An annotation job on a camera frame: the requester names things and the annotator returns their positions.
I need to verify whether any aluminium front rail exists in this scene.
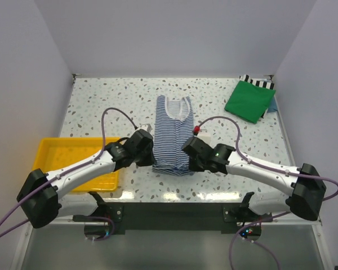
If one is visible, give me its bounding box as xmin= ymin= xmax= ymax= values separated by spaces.
xmin=23 ymin=200 xmax=323 ymax=226

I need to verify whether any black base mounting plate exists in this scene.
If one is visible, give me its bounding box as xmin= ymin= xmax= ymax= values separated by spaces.
xmin=73 ymin=202 xmax=273 ymax=236

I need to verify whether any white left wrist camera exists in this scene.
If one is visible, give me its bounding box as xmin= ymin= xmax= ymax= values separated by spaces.
xmin=138 ymin=124 xmax=152 ymax=133

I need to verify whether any blue white striped tank top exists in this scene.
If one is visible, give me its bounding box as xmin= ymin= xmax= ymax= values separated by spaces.
xmin=152 ymin=95 xmax=194 ymax=177

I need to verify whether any black white striped folded top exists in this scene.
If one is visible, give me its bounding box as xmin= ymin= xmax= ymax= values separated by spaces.
xmin=239 ymin=74 xmax=275 ymax=118

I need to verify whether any blue folded tank top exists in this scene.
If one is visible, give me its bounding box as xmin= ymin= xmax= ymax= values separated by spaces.
xmin=266 ymin=96 xmax=278 ymax=113

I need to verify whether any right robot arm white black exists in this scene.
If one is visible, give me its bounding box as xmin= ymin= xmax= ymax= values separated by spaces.
xmin=182 ymin=137 xmax=327 ymax=221

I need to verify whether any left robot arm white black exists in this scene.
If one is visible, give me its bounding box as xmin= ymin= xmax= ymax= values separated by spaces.
xmin=16 ymin=128 xmax=155 ymax=228

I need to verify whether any green tank top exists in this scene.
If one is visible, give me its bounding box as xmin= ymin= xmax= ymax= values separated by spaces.
xmin=224 ymin=80 xmax=275 ymax=124

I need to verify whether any yellow plastic tray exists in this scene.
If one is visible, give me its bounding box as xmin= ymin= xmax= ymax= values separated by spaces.
xmin=32 ymin=137 xmax=119 ymax=193

